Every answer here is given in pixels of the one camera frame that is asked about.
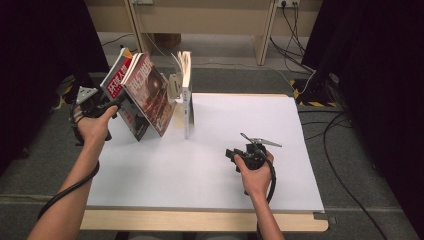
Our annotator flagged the white floor cable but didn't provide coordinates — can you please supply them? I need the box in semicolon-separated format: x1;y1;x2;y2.
133;3;318;98

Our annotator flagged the white book with picture grid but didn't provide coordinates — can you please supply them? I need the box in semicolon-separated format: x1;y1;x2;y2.
171;50;195;140

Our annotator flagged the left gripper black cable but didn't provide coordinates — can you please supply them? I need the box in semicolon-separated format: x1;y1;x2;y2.
37;99;101;221

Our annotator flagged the beige expandable book rack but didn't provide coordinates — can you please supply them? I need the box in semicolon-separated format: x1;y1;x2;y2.
168;72;186;130

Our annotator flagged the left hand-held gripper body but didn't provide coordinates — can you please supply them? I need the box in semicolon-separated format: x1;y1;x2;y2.
70;85;111;147

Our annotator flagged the black curtain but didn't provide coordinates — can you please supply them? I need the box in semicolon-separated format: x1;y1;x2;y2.
301;0;424;239
0;0;111;174

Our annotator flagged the long black floor cable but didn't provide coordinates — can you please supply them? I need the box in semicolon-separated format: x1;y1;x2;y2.
322;111;389;240

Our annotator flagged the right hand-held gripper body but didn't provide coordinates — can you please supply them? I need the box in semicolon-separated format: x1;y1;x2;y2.
239;133;283;171

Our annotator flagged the person's left hand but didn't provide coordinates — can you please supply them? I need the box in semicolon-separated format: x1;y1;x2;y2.
75;105;118;148

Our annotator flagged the white table mat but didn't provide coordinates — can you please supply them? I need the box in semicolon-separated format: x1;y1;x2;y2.
85;92;325;213

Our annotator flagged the person's right hand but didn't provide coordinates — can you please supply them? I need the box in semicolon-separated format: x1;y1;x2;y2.
234;153;274;198

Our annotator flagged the beige wooden desk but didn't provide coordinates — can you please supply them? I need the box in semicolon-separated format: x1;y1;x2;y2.
84;0;323;66

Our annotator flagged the black floor cable with plug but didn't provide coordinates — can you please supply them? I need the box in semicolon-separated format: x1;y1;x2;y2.
101;32;138;54

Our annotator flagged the bundle of black socket cables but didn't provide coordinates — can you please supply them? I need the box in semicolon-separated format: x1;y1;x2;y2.
269;1;316;73

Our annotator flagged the black magazine with red print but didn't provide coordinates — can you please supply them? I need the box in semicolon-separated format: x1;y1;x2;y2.
99;47;151;142

